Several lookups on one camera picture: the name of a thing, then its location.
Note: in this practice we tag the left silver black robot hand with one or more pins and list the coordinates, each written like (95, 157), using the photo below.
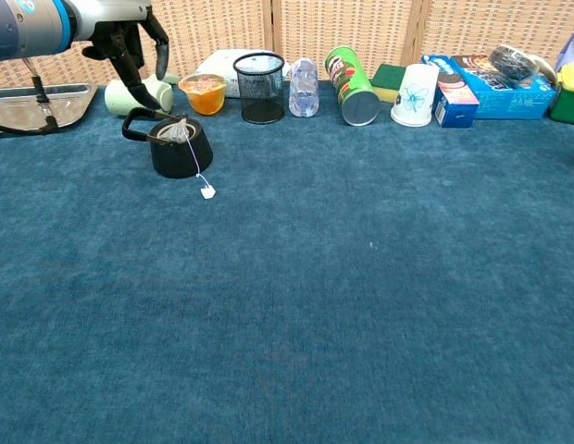
(111, 28)

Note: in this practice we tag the black teapot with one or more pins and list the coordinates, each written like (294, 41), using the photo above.
(176, 162)

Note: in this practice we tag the light green mug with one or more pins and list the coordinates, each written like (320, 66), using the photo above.
(118, 99)

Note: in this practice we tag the stainless steel tray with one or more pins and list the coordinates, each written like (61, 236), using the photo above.
(74, 106)

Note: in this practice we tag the woven bamboo folding screen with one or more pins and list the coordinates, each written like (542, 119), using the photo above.
(213, 28)

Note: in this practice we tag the white wet wipes pack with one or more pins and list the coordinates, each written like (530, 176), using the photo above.
(217, 62)

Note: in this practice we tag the orange jelly cup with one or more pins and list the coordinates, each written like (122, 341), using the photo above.
(204, 94)

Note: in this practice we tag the black mesh pen holder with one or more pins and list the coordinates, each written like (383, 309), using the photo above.
(261, 92)

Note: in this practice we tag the clear plastic water bottle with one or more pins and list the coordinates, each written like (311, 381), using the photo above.
(303, 92)

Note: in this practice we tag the green chips can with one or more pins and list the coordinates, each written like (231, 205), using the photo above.
(352, 88)

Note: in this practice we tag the green yellow sponge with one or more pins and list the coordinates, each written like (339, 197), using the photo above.
(386, 78)

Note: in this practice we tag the white cup with blue flower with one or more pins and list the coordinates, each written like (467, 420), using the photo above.
(414, 99)

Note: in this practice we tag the blue table cloth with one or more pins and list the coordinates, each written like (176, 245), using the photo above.
(315, 300)

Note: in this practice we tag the blue pink cookie box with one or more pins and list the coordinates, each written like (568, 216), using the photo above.
(453, 104)

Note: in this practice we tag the brown chocolate box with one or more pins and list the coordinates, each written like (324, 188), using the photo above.
(472, 61)

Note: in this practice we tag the black patterned tape roll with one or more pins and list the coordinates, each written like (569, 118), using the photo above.
(511, 60)

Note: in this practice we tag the blue snack box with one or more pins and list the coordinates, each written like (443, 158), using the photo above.
(514, 99)

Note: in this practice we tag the white blue tissue pack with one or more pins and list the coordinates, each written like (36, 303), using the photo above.
(571, 51)

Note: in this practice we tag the green container with yellow lid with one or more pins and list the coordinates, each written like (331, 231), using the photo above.
(569, 97)

